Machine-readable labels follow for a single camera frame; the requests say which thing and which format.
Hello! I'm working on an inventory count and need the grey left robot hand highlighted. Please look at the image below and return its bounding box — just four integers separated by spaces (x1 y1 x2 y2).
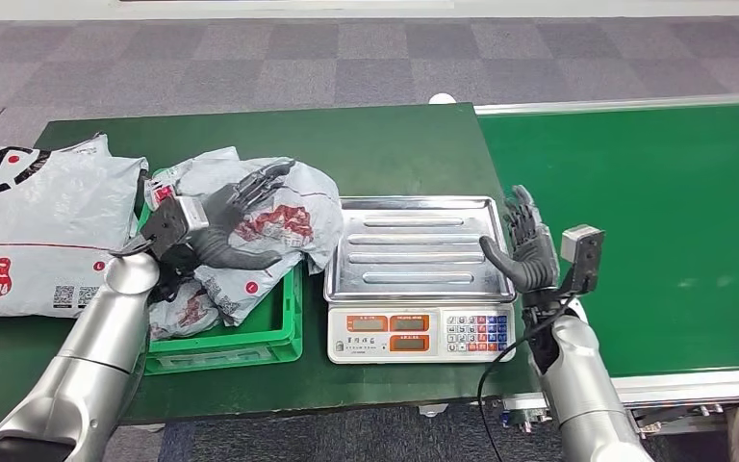
188 159 296 271

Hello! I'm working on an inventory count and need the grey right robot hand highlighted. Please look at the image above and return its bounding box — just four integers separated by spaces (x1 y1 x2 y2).
478 185 562 295

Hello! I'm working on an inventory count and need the long grey parcel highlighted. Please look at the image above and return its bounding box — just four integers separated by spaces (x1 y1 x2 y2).
142 146 294 327

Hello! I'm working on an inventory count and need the grey parcel bag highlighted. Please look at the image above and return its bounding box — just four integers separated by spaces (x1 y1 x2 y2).
147 280 221 343

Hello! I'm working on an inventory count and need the conveyor connector box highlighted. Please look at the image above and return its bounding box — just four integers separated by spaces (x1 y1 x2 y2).
499 406 552 435

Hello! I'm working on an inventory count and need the white electronic scale, steel tray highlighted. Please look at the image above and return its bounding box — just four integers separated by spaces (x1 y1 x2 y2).
322 195 520 366

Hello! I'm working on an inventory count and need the green plastic crate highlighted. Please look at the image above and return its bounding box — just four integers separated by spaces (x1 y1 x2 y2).
135 167 305 376

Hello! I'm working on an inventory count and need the large flat white mailer bag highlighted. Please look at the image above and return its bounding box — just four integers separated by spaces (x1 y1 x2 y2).
0 134 149 324

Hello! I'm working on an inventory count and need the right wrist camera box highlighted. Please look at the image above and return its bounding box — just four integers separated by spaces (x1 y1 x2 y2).
559 224 606 295

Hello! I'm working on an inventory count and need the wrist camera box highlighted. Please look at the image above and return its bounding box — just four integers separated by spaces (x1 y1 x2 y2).
559 224 606 295
109 195 211 262

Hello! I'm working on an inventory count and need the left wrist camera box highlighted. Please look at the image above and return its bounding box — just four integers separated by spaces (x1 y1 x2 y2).
109 195 211 262

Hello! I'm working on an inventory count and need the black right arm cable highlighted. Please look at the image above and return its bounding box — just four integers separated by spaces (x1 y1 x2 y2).
476 294 578 462

